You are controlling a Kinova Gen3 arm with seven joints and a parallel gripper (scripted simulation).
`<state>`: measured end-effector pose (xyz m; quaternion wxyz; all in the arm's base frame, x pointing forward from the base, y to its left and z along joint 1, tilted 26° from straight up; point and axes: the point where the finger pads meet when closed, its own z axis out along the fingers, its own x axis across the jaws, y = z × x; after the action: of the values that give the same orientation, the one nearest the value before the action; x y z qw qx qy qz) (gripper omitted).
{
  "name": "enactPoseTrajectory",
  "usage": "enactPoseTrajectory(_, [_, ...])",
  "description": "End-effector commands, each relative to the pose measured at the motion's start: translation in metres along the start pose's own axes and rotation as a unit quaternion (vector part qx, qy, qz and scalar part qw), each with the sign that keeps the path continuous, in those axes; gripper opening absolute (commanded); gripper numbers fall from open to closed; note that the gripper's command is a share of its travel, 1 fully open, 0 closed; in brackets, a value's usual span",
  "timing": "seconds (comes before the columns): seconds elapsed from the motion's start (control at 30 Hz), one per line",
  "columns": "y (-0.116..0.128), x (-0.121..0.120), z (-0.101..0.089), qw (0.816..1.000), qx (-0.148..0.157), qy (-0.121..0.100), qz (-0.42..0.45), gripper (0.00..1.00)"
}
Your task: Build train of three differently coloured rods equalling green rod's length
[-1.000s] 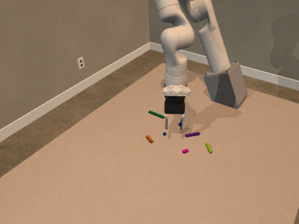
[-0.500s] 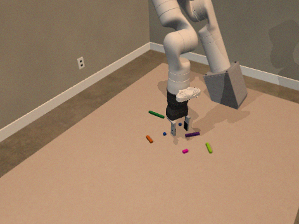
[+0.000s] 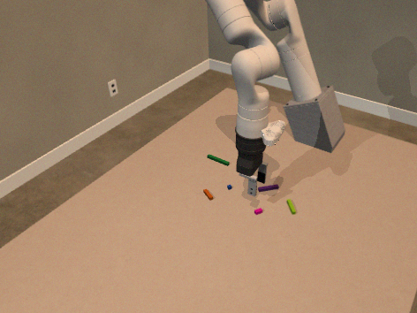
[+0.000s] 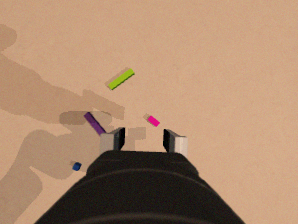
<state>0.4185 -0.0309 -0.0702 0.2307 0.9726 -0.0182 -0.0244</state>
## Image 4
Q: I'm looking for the magenta rod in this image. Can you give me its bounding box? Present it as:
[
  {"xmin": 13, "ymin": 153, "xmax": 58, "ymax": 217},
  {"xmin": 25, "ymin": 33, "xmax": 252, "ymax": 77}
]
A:
[{"xmin": 148, "ymin": 116, "xmax": 160, "ymax": 127}]

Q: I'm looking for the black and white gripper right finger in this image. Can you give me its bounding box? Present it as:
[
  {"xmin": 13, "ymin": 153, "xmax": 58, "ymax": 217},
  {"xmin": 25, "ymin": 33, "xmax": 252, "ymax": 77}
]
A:
[{"xmin": 163, "ymin": 129, "xmax": 188, "ymax": 158}]

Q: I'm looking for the lime green rod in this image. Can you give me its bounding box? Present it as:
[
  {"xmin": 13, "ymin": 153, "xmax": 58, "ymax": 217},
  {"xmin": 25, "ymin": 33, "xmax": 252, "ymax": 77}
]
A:
[{"xmin": 108, "ymin": 68, "xmax": 134, "ymax": 90}]

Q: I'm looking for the purple rod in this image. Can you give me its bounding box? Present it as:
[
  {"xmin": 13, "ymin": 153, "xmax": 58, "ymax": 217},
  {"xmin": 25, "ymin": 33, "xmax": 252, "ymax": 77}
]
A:
[{"xmin": 84, "ymin": 112, "xmax": 107, "ymax": 135}]

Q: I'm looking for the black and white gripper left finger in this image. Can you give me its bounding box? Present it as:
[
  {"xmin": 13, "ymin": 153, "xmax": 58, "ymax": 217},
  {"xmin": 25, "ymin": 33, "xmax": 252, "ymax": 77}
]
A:
[{"xmin": 100, "ymin": 127, "xmax": 125, "ymax": 155}]

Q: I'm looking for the small blue cube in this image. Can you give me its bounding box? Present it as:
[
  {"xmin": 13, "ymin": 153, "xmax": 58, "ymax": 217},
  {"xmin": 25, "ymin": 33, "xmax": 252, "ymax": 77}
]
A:
[{"xmin": 72, "ymin": 162, "xmax": 82, "ymax": 171}]

